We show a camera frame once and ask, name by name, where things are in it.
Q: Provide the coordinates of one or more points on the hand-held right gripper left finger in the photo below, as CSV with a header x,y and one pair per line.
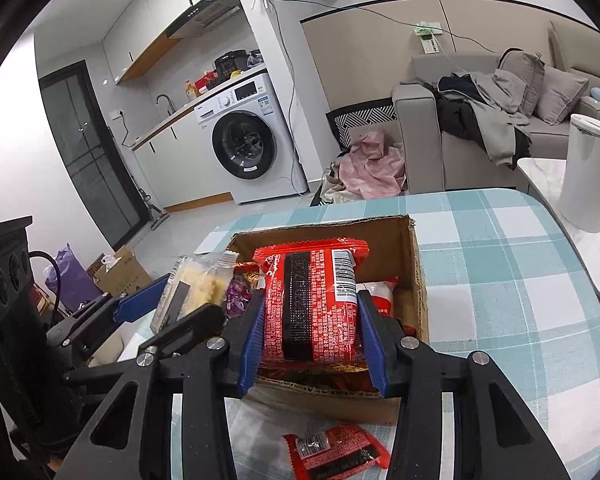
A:
x,y
252,350

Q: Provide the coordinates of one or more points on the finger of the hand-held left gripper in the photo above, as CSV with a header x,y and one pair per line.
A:
x,y
142,297
195,320

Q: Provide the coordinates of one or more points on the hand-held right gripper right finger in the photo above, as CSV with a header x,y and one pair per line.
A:
x,y
377,355

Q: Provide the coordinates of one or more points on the clear packet of beige snacks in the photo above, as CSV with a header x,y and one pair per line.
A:
x,y
205,285

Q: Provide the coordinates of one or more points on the brown cardboard box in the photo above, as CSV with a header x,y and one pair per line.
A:
x,y
330,405

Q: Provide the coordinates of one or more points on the large red snack bag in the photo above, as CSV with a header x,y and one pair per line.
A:
x,y
325,310

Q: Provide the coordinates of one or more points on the cardboard box with tissue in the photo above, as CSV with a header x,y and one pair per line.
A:
x,y
125,272

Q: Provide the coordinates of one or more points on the purple snack packet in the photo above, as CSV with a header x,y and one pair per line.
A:
x,y
237,300

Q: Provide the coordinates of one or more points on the red and white snack packet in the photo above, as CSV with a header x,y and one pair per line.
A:
x,y
380,300

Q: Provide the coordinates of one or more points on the noodle snack packet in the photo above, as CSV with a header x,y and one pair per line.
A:
x,y
305,372

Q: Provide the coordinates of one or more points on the purple plastic bag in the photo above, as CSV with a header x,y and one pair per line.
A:
x,y
72,275

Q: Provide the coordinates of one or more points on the upright vacuum cleaner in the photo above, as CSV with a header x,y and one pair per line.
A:
x,y
155,217

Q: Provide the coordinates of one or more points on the small red snack packet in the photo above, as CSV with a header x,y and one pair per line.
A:
x,y
340,452

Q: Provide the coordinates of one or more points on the white kitchen base cabinet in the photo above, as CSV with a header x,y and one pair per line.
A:
x,y
180,170

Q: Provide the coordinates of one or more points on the teal plaid tablecloth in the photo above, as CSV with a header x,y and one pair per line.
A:
x,y
505,285

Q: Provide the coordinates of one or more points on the dark glass door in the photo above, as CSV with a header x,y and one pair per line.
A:
x,y
90,160

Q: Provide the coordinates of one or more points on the beige tote bag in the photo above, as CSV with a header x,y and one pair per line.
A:
x,y
330,192

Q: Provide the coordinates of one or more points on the pink cloth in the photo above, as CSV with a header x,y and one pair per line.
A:
x,y
375,170

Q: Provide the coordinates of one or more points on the metal kitchen faucet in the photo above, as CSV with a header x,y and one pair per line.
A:
x,y
171,107

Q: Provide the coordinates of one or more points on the yellow bottle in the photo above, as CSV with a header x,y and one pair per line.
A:
x,y
190,94

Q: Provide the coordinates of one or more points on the grey sofa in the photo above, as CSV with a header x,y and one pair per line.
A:
x,y
420,150

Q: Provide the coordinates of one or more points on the red box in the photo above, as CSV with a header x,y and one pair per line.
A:
x,y
206,82

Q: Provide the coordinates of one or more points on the white washing machine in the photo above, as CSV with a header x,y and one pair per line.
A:
x,y
280,110

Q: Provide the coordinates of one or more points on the black and white patterned cushion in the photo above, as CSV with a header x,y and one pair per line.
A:
x,y
360,117

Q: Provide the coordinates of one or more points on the black pressure cooker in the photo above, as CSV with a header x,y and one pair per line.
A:
x,y
230,65

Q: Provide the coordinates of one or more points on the black garment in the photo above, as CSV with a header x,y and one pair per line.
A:
x,y
455,115

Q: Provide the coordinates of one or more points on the grey garment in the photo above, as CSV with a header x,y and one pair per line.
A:
x,y
500,125

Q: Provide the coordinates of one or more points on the white cylindrical bin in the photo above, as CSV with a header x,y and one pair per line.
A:
x,y
585,180

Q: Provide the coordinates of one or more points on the silver range hood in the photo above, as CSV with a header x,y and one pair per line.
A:
x,y
205,12

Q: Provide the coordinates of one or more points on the grey sofa cushion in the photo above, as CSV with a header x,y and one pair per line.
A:
x,y
560,95
525,75

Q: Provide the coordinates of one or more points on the white wall cabinet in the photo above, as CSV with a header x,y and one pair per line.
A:
x,y
140,25

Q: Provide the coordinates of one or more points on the white and green wall device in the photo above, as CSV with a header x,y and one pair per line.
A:
x,y
430,45

